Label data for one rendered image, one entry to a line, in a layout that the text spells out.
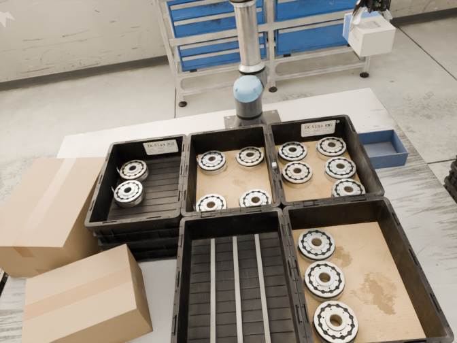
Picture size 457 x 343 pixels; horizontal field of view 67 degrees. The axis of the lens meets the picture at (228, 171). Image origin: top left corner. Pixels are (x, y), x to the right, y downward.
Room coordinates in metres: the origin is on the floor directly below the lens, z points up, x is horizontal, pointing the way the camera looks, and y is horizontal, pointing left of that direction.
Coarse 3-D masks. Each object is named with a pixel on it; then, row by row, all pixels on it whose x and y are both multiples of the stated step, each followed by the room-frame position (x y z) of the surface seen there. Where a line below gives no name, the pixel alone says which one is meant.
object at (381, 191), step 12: (300, 120) 1.01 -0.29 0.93; (312, 120) 1.00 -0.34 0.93; (348, 120) 0.96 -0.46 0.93; (360, 144) 0.83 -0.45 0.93; (276, 156) 0.84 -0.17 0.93; (276, 168) 0.79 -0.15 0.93; (372, 168) 0.72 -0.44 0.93; (384, 192) 0.62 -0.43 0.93; (288, 204) 0.63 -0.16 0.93; (300, 204) 0.63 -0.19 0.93
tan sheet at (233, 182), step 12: (228, 156) 1.00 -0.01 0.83; (228, 168) 0.93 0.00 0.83; (264, 168) 0.90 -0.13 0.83; (204, 180) 0.89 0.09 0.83; (216, 180) 0.88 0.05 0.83; (228, 180) 0.87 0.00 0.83; (240, 180) 0.86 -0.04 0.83; (252, 180) 0.85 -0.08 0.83; (264, 180) 0.84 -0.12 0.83; (204, 192) 0.83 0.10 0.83; (216, 192) 0.82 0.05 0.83; (228, 192) 0.81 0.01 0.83; (240, 192) 0.80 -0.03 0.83; (228, 204) 0.76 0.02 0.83
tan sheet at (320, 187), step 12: (312, 144) 0.98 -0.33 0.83; (312, 156) 0.92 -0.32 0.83; (348, 156) 0.88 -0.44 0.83; (312, 168) 0.86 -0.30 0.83; (312, 180) 0.80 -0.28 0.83; (324, 180) 0.79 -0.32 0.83; (288, 192) 0.77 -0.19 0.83; (300, 192) 0.76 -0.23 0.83; (312, 192) 0.75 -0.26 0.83; (324, 192) 0.74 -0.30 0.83
